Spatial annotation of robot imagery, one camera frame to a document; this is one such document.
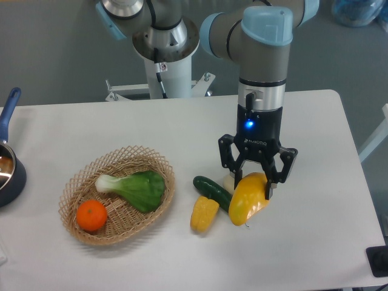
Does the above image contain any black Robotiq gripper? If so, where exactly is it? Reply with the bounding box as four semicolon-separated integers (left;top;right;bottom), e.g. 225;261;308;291
218;104;299;201

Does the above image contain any yellow mango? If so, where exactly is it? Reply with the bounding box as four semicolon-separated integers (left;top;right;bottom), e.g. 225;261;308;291
228;173;270;226

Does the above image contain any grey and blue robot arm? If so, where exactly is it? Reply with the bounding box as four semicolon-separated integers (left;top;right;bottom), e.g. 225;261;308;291
96;1;319;199

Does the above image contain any cream round cake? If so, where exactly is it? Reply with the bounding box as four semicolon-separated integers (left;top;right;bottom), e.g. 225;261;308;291
222;175;235;195

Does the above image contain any dark green cucumber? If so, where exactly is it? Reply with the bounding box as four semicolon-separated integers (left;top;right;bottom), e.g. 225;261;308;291
193;176;232;213

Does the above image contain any yellow bell pepper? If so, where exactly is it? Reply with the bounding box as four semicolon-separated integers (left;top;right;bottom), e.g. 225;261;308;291
190;196;219;233

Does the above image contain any green bok choy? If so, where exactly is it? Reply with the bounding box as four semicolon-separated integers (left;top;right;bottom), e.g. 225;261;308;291
95;170;165;213

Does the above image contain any woven wicker basket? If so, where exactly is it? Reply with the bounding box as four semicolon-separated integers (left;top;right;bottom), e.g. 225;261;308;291
59;145;175;246

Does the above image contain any black device at table edge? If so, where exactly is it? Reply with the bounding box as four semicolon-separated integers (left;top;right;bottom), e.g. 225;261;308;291
366;246;387;278

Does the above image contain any clear blue plastic bag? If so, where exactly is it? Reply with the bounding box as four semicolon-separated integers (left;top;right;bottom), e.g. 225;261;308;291
331;1;387;33

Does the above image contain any orange mandarin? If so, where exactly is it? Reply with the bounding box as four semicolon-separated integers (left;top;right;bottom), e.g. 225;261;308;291
76;199;107;232

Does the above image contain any dark blue saucepan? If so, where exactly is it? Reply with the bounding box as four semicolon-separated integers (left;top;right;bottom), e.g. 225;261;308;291
1;87;27;207

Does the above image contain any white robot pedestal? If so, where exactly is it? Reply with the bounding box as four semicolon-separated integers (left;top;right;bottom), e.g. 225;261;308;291
105;57;216;102

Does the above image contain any black cable on pedestal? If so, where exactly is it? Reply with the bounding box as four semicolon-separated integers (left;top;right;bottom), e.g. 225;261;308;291
153;47;169;99

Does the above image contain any white frame at right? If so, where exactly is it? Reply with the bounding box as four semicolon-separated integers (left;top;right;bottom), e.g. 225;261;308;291
358;104;387;162

